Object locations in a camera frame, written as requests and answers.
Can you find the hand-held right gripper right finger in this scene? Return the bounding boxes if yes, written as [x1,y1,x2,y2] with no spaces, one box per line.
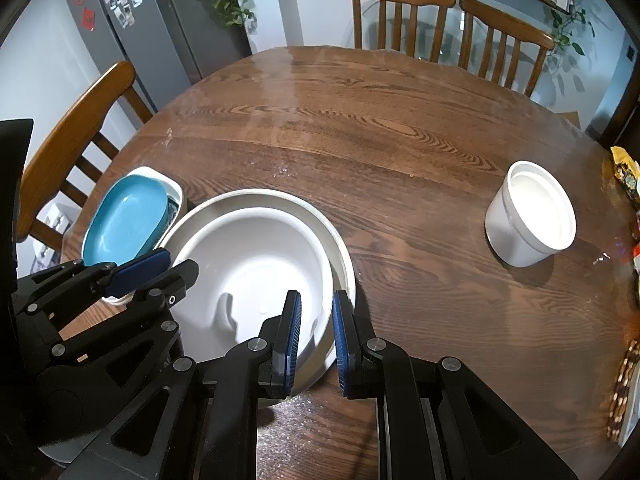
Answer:
[332,303,582,480]

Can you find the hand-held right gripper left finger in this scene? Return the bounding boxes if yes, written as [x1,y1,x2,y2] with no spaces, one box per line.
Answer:
[75,303,304,480]

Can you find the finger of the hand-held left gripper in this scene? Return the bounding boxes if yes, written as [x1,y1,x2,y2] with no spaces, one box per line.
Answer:
[15,248,173,332]
[49,259,200,362]

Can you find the blue oval plate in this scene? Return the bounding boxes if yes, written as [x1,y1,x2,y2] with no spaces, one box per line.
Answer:
[82,174,169,267]

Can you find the square blue patterned plate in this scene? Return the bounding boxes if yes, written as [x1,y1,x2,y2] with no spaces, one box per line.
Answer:
[80,165,189,307]

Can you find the large white bowl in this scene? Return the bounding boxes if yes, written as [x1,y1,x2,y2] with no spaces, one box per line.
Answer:
[159,188,357,397]

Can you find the wooden chair with curved back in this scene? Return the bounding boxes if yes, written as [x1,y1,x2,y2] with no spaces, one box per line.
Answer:
[22,60,154,254]

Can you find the white ribbed cup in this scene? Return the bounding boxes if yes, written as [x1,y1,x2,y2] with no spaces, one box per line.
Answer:
[484,160,577,269]

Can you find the grey refrigerator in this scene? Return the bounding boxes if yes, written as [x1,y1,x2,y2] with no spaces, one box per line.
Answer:
[60,0,254,112]

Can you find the brown beaded mat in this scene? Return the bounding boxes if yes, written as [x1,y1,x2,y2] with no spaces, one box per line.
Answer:
[605,339,640,444]

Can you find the colourful snack packets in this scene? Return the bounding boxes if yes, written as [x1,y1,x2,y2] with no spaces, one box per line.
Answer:
[630,200,640,302]

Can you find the yellow snack packet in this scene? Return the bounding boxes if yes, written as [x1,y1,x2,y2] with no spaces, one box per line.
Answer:
[609,145,640,202]

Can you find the dark wooden door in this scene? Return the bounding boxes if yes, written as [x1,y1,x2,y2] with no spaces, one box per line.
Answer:
[596,34,640,149]

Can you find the green vine plant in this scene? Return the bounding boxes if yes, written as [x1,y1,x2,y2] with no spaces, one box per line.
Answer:
[546,0,597,57]

